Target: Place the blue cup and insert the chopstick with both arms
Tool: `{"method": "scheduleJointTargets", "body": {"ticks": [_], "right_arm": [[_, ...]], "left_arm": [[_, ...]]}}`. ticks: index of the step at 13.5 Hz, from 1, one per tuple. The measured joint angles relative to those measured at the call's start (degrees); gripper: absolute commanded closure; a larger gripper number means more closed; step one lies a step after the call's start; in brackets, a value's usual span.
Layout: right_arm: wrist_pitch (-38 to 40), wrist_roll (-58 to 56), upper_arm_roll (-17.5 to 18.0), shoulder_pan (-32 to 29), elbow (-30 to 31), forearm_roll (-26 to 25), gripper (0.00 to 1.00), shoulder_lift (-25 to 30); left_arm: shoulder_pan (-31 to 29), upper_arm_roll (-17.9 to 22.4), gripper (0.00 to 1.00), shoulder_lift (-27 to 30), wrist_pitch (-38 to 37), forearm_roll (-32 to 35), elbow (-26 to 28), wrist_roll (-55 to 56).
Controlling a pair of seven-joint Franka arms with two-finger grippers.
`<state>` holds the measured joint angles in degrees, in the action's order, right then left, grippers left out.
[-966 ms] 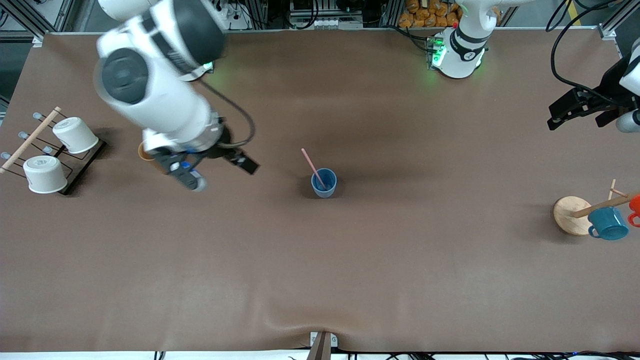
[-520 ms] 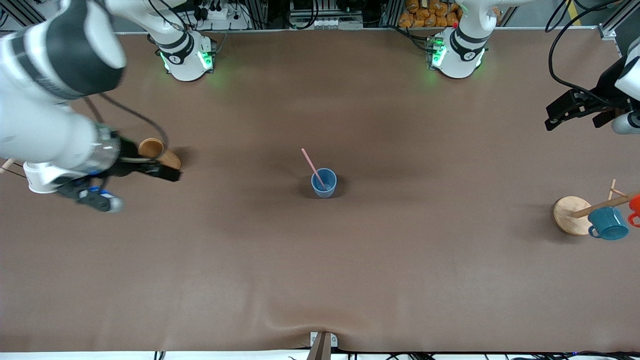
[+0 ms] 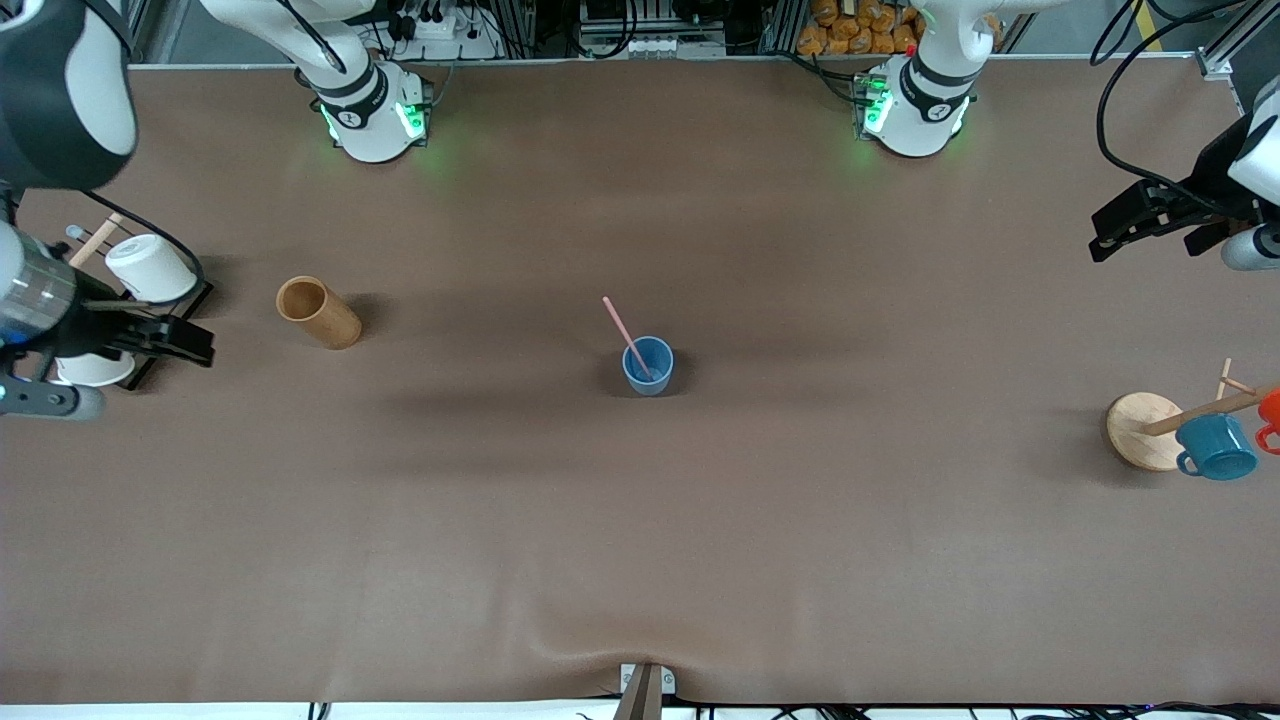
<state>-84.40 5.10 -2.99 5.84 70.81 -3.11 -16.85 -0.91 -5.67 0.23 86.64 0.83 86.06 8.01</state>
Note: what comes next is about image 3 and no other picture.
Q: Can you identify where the pink straw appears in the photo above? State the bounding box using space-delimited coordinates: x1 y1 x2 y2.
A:
602 296 653 379

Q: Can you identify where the blue plastic cup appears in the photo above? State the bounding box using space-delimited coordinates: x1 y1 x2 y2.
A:
622 336 675 397

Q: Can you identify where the white paper cup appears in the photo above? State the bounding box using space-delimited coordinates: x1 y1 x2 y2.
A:
105 235 199 305
50 350 137 389

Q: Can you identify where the bamboo cylinder cup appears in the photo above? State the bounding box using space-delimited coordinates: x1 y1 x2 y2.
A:
276 276 363 351

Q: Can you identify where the wooden mug tree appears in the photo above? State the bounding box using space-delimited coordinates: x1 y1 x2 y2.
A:
1106 358 1280 472

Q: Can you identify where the teal ceramic mug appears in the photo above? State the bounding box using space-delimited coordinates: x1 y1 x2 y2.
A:
1175 413 1260 482

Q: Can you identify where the orange bread pile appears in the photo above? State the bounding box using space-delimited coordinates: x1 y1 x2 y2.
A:
796 0 927 57

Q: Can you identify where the white power strip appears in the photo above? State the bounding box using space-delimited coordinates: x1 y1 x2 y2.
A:
398 0 498 61

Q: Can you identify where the brown table cover mat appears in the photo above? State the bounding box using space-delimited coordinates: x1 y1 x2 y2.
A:
0 55 1280 707

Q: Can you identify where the white connector block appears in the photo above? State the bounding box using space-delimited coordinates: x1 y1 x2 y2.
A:
578 28 727 61

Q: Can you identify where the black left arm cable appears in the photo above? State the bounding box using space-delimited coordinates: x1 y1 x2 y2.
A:
1088 0 1251 219

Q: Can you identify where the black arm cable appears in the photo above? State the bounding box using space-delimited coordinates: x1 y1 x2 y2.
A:
78 188 207 291
1088 0 1251 219

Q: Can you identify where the wooden rack handle rod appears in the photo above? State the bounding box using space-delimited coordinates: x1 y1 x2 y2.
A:
68 212 124 269

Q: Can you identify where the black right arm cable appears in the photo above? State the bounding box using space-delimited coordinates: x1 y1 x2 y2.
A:
78 188 207 291

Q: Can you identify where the aluminium frame profile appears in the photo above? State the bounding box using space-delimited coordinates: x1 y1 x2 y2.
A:
1195 0 1280 83

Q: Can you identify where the metal table clamp bracket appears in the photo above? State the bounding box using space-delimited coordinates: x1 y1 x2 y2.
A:
612 662 677 720

